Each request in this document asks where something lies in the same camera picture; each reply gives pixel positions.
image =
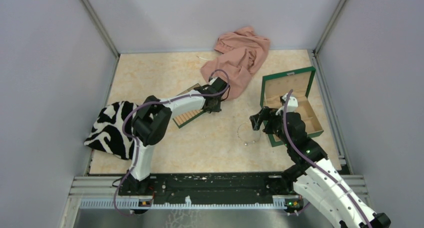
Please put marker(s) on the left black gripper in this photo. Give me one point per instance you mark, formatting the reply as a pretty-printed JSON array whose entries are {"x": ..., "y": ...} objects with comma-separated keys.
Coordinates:
[{"x": 216, "y": 108}]

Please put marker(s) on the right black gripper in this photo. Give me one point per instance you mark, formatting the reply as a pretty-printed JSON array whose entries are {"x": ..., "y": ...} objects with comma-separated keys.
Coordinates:
[{"x": 257, "y": 118}]

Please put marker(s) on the green jewelry tray insert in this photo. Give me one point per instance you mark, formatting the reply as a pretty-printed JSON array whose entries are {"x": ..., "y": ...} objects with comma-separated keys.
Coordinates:
[{"x": 185, "y": 118}]

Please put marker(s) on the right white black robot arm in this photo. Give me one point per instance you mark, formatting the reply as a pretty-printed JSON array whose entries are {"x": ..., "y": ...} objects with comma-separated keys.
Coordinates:
[{"x": 313, "y": 175}]

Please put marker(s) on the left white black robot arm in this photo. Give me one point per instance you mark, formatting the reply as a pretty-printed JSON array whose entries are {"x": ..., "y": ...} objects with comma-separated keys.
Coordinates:
[{"x": 150, "y": 120}]

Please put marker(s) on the green jewelry box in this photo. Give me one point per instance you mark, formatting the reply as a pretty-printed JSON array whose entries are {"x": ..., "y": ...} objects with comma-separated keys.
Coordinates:
[{"x": 275, "y": 87}]

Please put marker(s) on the silver pearl bangle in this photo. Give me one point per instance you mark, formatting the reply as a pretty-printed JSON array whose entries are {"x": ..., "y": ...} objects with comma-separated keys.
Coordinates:
[{"x": 247, "y": 135}]

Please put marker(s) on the white strip on table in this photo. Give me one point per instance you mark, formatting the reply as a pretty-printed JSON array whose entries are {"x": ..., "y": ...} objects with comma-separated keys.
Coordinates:
[{"x": 205, "y": 59}]

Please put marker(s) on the pink cloth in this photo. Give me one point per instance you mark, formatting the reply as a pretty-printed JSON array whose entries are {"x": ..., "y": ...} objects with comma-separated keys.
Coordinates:
[{"x": 242, "y": 54}]

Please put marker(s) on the zebra print pouch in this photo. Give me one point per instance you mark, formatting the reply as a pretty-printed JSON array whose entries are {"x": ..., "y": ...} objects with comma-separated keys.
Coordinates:
[{"x": 107, "y": 134}]

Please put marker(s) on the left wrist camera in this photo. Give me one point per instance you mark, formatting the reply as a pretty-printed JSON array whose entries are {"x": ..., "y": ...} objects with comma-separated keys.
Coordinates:
[{"x": 214, "y": 81}]

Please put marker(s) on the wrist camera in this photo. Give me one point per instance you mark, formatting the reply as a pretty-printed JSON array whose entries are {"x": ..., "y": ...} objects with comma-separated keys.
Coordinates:
[
  {"x": 290, "y": 104},
  {"x": 214, "y": 81}
]

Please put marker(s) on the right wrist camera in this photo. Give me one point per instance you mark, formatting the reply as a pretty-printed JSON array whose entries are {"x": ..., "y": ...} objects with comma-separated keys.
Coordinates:
[{"x": 290, "y": 104}]

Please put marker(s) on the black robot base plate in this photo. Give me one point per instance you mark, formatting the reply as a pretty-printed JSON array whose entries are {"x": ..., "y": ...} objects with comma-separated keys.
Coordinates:
[{"x": 222, "y": 188}]

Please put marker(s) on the white cable tray rail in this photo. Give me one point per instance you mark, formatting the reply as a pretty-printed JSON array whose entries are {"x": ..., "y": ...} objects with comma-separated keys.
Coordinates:
[{"x": 278, "y": 202}]

